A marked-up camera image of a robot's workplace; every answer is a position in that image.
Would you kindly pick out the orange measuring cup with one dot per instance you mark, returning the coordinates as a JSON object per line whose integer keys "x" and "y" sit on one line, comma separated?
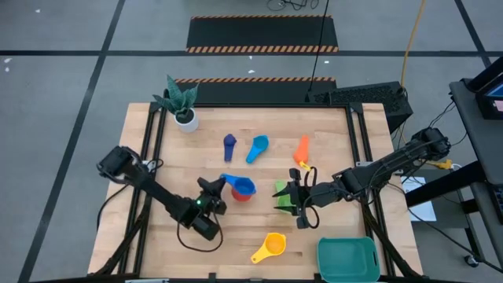
{"x": 302, "y": 151}

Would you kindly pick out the black caster wheel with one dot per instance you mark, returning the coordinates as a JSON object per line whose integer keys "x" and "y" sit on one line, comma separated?
{"x": 470, "y": 260}

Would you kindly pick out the white paper sheet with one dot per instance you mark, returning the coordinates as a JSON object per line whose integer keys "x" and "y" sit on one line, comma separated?
{"x": 424, "y": 212}

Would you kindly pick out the green measuring cup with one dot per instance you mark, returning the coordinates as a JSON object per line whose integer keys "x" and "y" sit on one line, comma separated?
{"x": 283, "y": 200}

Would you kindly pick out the royal blue measuring cup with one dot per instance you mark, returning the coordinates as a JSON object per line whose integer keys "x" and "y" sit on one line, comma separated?
{"x": 243, "y": 185}

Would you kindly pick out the snake plant in white pot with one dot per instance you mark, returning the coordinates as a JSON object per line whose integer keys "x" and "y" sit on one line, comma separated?
{"x": 184, "y": 118}

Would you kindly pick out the teal plastic basket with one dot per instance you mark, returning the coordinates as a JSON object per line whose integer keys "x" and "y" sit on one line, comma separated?
{"x": 346, "y": 261}

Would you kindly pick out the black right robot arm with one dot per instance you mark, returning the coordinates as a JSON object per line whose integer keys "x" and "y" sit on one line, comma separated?
{"x": 393, "y": 161}

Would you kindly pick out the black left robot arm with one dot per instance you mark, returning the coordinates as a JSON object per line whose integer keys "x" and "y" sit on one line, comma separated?
{"x": 157, "y": 190}

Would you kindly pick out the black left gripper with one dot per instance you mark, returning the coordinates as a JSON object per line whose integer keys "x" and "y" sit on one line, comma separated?
{"x": 212, "y": 203}

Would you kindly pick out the navy blue measuring cup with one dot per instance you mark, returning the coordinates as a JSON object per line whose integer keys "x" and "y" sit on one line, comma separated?
{"x": 229, "y": 147}

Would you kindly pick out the light blue measuring cup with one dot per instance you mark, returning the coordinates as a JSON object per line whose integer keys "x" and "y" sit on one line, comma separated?
{"x": 259, "y": 144}

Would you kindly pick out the red measuring cup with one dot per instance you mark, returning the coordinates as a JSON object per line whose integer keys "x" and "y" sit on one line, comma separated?
{"x": 240, "y": 197}

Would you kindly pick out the black hazard-striped floor mat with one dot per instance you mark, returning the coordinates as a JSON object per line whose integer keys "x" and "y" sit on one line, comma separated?
{"x": 255, "y": 92}
{"x": 259, "y": 33}

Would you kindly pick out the grey desk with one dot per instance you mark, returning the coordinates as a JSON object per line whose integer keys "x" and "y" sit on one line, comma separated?
{"x": 483, "y": 137}

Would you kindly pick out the black laptop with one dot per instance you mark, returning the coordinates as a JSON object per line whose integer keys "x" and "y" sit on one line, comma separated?
{"x": 491, "y": 106}

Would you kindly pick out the yellow gripper tag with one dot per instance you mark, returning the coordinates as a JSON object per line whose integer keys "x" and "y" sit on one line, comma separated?
{"x": 304, "y": 166}

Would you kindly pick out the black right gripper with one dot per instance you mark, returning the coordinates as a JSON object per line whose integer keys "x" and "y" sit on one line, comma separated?
{"x": 318, "y": 194}

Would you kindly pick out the yellow measuring cup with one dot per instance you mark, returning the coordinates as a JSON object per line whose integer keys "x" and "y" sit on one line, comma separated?
{"x": 274, "y": 244}

